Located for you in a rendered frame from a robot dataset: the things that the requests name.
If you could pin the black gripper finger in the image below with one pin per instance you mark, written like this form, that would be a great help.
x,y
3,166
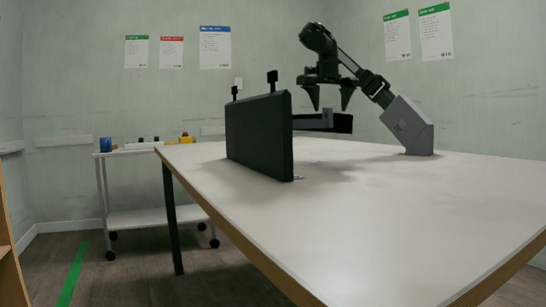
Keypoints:
x,y
346,94
314,93

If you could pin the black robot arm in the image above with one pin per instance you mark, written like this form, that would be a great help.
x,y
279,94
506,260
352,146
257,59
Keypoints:
x,y
322,42

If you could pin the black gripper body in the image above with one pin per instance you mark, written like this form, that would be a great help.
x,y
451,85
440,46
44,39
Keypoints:
x,y
328,69

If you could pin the dark grey rectangular panel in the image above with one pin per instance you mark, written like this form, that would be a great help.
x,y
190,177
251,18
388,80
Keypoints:
x,y
259,133

